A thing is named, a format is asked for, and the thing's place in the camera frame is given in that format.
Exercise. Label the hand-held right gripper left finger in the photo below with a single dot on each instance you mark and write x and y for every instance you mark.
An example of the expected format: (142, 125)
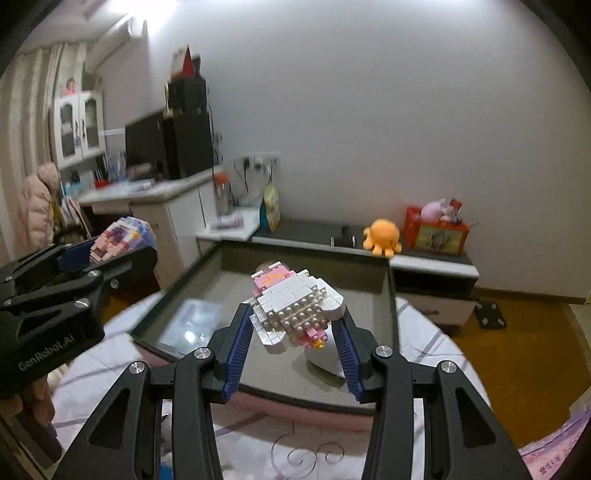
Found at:
(235, 350)

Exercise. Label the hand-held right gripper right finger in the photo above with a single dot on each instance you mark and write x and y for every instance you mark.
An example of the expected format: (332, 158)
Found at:
(346, 360)

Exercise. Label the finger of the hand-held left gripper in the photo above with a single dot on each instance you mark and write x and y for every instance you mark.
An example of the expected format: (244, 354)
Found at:
(129, 270)
(76, 256)

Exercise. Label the pink purple brick figure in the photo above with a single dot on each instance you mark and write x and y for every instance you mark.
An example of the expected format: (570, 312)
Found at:
(124, 235)

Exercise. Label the grey tray box pink sides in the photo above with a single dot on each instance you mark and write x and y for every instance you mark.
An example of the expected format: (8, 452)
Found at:
(364, 295)

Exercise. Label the white brick figure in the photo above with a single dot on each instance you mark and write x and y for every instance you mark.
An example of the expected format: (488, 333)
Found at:
(291, 309)

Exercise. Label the pink puffer jacket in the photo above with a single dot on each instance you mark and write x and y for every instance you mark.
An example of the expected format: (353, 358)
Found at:
(39, 207)

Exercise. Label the white desk with drawers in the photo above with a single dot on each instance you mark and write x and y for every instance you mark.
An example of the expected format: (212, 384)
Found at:
(180, 217)

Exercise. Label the small red tray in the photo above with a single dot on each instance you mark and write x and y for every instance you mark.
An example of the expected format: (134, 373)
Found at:
(102, 184)

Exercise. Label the blue white box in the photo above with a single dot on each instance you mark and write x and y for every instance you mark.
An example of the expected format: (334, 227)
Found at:
(115, 167)

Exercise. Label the white striped quilt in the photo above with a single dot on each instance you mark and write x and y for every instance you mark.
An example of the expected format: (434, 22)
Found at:
(277, 443)

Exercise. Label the white bedside cabinet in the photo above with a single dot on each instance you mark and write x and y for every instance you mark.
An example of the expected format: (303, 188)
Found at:
(231, 233)

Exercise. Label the pink white flat packet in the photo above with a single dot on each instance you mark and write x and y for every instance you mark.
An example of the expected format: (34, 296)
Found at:
(227, 221)

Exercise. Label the low dark-top cabinet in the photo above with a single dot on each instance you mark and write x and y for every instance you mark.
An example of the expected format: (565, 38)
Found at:
(434, 281)

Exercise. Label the small black gadget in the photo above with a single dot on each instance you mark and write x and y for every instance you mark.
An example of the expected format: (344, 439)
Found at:
(344, 241)

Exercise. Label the clear bottle with red cap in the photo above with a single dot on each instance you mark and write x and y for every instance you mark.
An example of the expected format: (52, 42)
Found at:
(223, 196)

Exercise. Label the white glass-door cabinet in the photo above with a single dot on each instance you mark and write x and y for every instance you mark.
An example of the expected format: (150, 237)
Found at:
(76, 129)

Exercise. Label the orange octopus plush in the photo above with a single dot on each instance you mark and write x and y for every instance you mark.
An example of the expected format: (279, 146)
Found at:
(382, 236)

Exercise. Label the black computer monitor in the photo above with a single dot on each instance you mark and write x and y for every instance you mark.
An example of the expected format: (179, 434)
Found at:
(143, 138)

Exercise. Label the black computer tower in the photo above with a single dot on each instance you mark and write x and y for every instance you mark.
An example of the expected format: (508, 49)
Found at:
(187, 145)

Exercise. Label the yellow blue snack bag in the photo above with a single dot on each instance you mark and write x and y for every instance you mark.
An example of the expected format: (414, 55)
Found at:
(270, 207)

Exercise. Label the cream striped curtain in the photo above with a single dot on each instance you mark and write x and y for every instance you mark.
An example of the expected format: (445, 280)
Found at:
(27, 115)

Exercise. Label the black square floor stand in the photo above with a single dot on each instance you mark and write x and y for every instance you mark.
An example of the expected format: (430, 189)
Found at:
(490, 314)

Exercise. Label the red storage crate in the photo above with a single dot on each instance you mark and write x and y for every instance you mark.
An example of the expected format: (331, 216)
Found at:
(436, 235)

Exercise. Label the small pink doll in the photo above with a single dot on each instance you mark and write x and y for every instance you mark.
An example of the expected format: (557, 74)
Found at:
(70, 86)

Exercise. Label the pink plush toy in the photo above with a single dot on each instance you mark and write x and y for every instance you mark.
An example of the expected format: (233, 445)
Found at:
(434, 210)

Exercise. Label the black speaker box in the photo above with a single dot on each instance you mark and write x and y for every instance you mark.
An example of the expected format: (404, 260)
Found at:
(187, 94)

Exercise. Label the brown desk calendar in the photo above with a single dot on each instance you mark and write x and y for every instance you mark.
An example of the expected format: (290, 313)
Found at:
(178, 62)

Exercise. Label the red triangular paper stand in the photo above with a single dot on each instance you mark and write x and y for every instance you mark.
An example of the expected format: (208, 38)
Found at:
(190, 64)

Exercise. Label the white air conditioner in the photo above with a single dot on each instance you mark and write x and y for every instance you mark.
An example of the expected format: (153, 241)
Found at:
(115, 41)

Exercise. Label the pink blanket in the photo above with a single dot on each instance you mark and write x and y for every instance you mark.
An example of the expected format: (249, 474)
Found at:
(554, 457)

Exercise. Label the white wall power outlet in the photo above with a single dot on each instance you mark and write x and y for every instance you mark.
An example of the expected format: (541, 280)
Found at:
(258, 159)

